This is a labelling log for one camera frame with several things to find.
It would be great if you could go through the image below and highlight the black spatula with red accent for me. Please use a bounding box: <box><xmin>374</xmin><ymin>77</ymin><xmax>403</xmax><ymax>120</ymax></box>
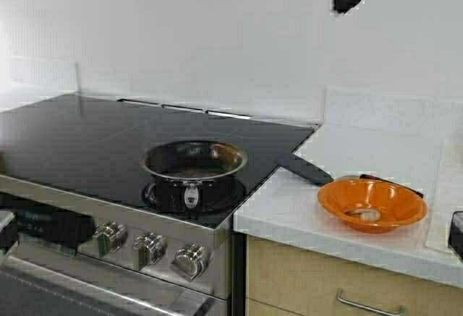
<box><xmin>276</xmin><ymin>153</ymin><xmax>424</xmax><ymax>198</ymax></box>

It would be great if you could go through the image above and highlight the orange plastic bowl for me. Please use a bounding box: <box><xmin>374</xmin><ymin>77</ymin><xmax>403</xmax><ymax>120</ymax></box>
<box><xmin>318</xmin><ymin>179</ymin><xmax>428</xmax><ymax>234</ymax></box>

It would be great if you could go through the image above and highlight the raw white shrimp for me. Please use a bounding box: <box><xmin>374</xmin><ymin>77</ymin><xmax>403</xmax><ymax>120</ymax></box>
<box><xmin>344</xmin><ymin>208</ymin><xmax>381</xmax><ymax>222</ymax></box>

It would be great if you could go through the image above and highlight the dark steel frying pan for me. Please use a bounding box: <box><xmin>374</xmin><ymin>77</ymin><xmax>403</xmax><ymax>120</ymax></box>
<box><xmin>140</xmin><ymin>140</ymin><xmax>248</xmax><ymax>213</ymax></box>

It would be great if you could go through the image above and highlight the black device at right edge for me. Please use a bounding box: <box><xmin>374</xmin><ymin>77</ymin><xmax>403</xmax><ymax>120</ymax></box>
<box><xmin>448</xmin><ymin>211</ymin><xmax>463</xmax><ymax>260</ymax></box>

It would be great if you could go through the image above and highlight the light wood cabinet drawer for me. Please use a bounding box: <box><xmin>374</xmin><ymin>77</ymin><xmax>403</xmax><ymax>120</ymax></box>
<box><xmin>246</xmin><ymin>236</ymin><xmax>462</xmax><ymax>315</ymax></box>

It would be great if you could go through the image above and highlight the black glass stove cooktop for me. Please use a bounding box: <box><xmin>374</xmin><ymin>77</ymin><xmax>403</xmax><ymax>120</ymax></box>
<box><xmin>1</xmin><ymin>95</ymin><xmax>314</xmax><ymax>209</ymax></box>

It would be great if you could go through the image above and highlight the stainless steel oven range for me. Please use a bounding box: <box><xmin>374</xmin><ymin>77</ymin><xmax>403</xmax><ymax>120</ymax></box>
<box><xmin>1</xmin><ymin>93</ymin><xmax>316</xmax><ymax>315</ymax></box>

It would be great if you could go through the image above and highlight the right silver stove knob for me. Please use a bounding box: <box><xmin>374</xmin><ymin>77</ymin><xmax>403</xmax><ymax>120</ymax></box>
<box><xmin>171</xmin><ymin>243</ymin><xmax>211</xmax><ymax>281</ymax></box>

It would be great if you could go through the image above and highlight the silver stove knob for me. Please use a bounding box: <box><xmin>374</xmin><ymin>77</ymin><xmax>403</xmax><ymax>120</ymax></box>
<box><xmin>171</xmin><ymin>243</ymin><xmax>211</xmax><ymax>281</ymax></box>
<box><xmin>93</xmin><ymin>221</ymin><xmax>128</xmax><ymax>257</ymax></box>
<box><xmin>132</xmin><ymin>232</ymin><xmax>167</xmax><ymax>271</ymax></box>

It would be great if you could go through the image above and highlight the middle silver stove knob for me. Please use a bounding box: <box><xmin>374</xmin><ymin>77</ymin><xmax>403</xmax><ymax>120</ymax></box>
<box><xmin>132</xmin><ymin>232</ymin><xmax>167</xmax><ymax>271</ymax></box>

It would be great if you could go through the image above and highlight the left silver stove knob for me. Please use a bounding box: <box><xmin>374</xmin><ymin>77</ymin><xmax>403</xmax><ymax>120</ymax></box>
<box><xmin>93</xmin><ymin>221</ymin><xmax>128</xmax><ymax>257</ymax></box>

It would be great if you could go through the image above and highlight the black oven control display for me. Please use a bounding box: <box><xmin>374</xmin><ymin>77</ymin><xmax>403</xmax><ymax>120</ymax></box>
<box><xmin>5</xmin><ymin>206</ymin><xmax>95</xmax><ymax>249</ymax></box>

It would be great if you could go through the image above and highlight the black object at left edge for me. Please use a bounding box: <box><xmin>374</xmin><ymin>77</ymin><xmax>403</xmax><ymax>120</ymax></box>
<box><xmin>0</xmin><ymin>210</ymin><xmax>19</xmax><ymax>264</ymax></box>

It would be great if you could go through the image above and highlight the silver drawer handle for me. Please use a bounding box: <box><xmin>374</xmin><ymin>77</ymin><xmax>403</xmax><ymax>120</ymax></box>
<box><xmin>334</xmin><ymin>288</ymin><xmax>406</xmax><ymax>316</ymax></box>

